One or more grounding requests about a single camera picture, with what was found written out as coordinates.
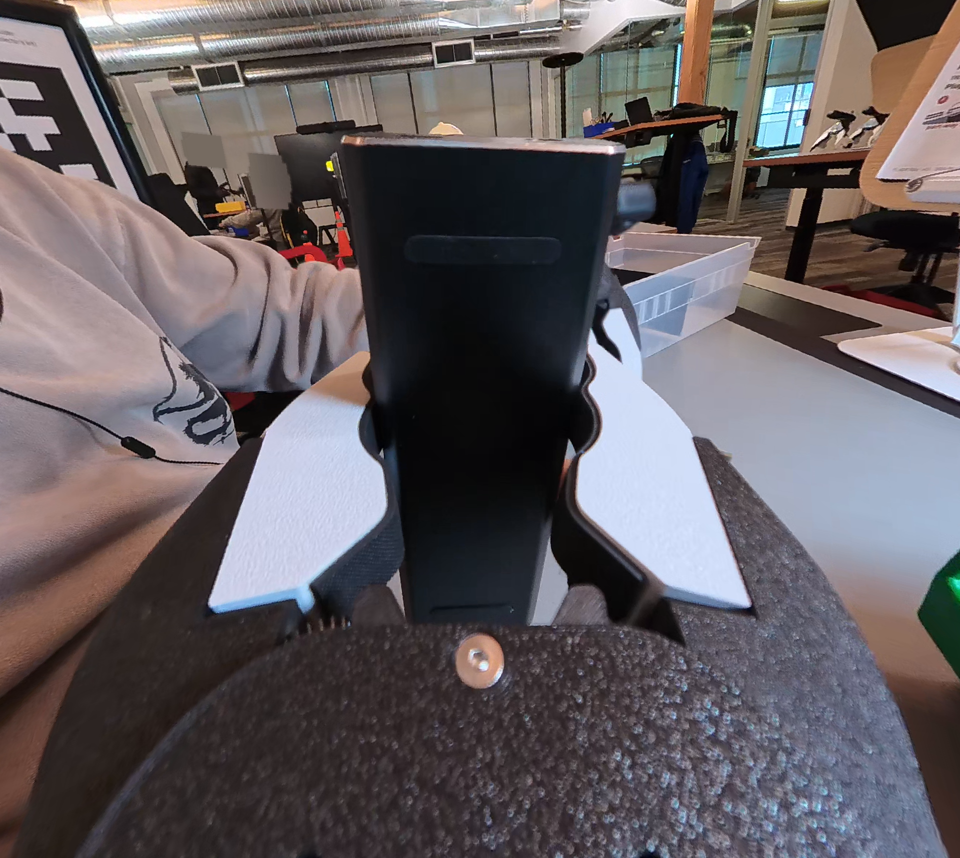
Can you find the person's left forearm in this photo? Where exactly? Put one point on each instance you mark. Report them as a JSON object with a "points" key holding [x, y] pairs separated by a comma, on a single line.
{"points": [[285, 303]]}

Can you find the white tablet stand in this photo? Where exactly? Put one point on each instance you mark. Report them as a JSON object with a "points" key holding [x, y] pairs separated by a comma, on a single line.
{"points": [[900, 356]]}

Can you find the black floor lamp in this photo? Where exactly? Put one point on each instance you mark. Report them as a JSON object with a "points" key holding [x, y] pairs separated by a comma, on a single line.
{"points": [[563, 60]]}

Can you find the clear plastic bin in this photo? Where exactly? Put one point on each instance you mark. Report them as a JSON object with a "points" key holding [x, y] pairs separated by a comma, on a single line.
{"points": [[690, 288]]}

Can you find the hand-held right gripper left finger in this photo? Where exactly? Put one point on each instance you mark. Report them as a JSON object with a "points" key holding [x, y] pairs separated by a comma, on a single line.
{"points": [[300, 498]]}

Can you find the black computer monitor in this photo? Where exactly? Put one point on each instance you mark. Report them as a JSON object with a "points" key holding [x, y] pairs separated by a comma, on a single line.
{"points": [[315, 168]]}

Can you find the wooden post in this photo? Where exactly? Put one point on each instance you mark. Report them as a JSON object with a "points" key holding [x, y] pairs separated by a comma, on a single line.
{"points": [[703, 11]]}

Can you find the orange traffic cone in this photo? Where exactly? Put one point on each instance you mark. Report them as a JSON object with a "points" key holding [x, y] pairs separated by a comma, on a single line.
{"points": [[342, 243]]}

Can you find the black and white pattern board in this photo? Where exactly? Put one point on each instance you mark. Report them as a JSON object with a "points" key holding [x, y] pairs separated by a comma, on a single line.
{"points": [[45, 101]]}

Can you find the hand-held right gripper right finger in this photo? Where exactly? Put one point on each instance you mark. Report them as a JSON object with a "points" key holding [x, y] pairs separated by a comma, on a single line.
{"points": [[660, 498]]}

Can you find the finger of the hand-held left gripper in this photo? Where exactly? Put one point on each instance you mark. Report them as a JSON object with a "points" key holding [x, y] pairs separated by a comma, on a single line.
{"points": [[622, 303]]}

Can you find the black usb hub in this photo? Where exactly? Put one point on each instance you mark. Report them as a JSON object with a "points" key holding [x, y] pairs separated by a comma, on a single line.
{"points": [[480, 386]]}

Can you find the green plastic bin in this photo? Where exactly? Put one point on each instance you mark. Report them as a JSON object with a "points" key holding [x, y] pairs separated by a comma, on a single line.
{"points": [[941, 610]]}

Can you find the dark blue hanging jacket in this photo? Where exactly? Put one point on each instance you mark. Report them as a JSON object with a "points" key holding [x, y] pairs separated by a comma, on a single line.
{"points": [[690, 183]]}

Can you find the black flat panel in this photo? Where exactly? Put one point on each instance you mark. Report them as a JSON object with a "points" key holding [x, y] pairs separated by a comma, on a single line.
{"points": [[915, 3]]}

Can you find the brown top desk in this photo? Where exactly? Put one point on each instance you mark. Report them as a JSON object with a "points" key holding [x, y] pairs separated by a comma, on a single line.
{"points": [[806, 161]]}

